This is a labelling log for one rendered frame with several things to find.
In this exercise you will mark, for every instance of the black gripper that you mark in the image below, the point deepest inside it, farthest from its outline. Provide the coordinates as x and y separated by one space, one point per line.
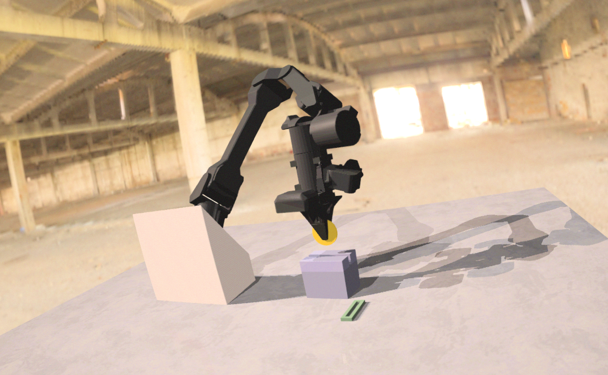
316 207

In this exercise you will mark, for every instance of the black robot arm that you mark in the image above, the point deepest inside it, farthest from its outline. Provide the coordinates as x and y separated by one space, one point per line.
328 126

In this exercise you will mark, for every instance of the green rectangular frame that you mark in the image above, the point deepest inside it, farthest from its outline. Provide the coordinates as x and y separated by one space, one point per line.
346 317

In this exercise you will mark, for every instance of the gold coin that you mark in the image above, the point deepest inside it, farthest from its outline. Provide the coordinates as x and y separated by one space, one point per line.
332 234

